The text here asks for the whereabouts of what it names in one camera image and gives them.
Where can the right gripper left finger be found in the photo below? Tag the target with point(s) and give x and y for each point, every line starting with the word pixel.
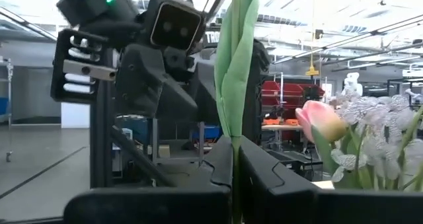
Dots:
pixel 165 207

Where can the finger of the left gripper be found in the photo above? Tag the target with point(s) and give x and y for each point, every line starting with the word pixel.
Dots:
pixel 178 105
pixel 138 82

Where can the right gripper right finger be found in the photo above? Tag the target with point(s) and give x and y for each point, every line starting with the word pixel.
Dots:
pixel 297 207

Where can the pink tulip with stem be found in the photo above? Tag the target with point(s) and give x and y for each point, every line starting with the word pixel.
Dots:
pixel 319 118

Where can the white flower bunch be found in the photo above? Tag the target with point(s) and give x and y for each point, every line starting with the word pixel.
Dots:
pixel 380 118

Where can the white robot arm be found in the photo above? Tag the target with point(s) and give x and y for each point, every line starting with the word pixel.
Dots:
pixel 352 83
pixel 414 95

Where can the blue storage bin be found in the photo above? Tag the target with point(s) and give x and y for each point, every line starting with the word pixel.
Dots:
pixel 208 132

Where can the workbench with orange parts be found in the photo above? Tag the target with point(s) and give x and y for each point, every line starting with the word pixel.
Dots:
pixel 281 125

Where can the red storage bin shelf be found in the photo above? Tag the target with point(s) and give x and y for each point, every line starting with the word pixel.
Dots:
pixel 287 92

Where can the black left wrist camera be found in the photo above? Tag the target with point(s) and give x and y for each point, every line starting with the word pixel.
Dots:
pixel 175 25

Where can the black metal table frame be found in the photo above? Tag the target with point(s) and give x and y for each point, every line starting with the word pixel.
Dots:
pixel 100 144

